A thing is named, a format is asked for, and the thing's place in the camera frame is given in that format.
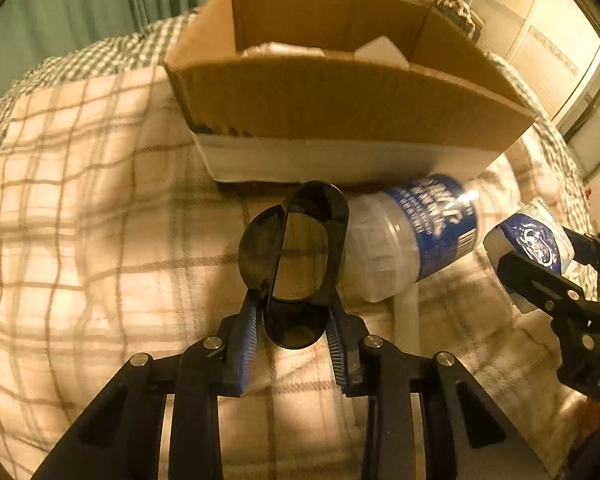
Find blue white tissue pack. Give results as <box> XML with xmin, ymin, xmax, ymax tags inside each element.
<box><xmin>483</xmin><ymin>198</ymin><xmax>574</xmax><ymax>313</ymax></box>

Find blue label floss jar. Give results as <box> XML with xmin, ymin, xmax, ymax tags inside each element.
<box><xmin>344</xmin><ymin>174</ymin><xmax>484</xmax><ymax>304</ymax></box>

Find white socks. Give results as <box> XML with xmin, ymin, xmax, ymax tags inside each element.
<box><xmin>354</xmin><ymin>36</ymin><xmax>410</xmax><ymax>70</ymax></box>

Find white lace cloth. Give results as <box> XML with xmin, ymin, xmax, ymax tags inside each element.
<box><xmin>242</xmin><ymin>42</ymin><xmax>325</xmax><ymax>58</ymax></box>

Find beige plaid blanket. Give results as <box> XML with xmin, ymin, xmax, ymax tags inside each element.
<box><xmin>0</xmin><ymin>66</ymin><xmax>594</xmax><ymax>479</ymax></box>

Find white sliding wardrobe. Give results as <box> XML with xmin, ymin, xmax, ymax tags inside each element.
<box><xmin>471</xmin><ymin>0</ymin><xmax>600</xmax><ymax>120</ymax></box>

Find open cardboard box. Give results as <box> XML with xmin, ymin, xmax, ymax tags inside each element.
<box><xmin>164</xmin><ymin>0</ymin><xmax>534</xmax><ymax>152</ymax></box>

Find green checked duvet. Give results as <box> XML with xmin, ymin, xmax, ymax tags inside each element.
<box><xmin>0</xmin><ymin>9</ymin><xmax>198</xmax><ymax>149</ymax></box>

